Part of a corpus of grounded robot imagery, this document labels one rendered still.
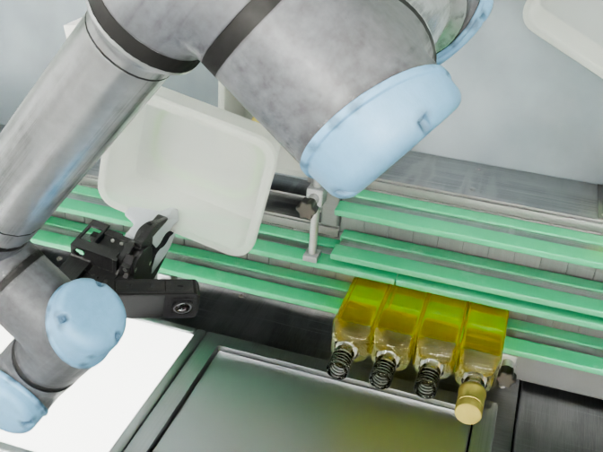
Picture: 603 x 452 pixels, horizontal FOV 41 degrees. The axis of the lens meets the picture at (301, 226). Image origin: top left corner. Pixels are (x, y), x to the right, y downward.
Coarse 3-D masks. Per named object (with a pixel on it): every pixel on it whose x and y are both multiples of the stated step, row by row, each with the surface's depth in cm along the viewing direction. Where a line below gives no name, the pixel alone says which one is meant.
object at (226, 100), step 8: (224, 88) 126; (224, 96) 127; (232, 96) 129; (224, 104) 127; (232, 104) 130; (240, 104) 133; (232, 112) 131; (240, 112) 134; (248, 112) 134; (280, 152) 133; (288, 152) 133; (280, 160) 131; (288, 160) 131; (280, 168) 129; (288, 168) 129; (296, 168) 129; (296, 176) 129; (304, 176) 129
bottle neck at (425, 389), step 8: (424, 360) 107; (432, 360) 106; (424, 368) 105; (432, 368) 105; (440, 368) 106; (424, 376) 103; (432, 376) 103; (440, 376) 105; (416, 384) 103; (424, 384) 105; (432, 384) 102; (416, 392) 103; (424, 392) 104; (432, 392) 103
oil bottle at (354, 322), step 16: (352, 288) 118; (368, 288) 118; (384, 288) 119; (352, 304) 114; (368, 304) 115; (336, 320) 111; (352, 320) 111; (368, 320) 111; (336, 336) 110; (352, 336) 109; (368, 336) 110; (368, 352) 112
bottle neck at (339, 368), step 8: (336, 344) 110; (344, 344) 109; (352, 344) 109; (336, 352) 107; (344, 352) 107; (352, 352) 108; (336, 360) 106; (344, 360) 106; (352, 360) 107; (328, 368) 106; (336, 368) 108; (344, 368) 105; (336, 376) 107; (344, 376) 106
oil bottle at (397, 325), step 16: (400, 288) 118; (384, 304) 115; (400, 304) 115; (416, 304) 115; (384, 320) 111; (400, 320) 112; (416, 320) 112; (384, 336) 109; (400, 336) 109; (400, 352) 108; (400, 368) 109
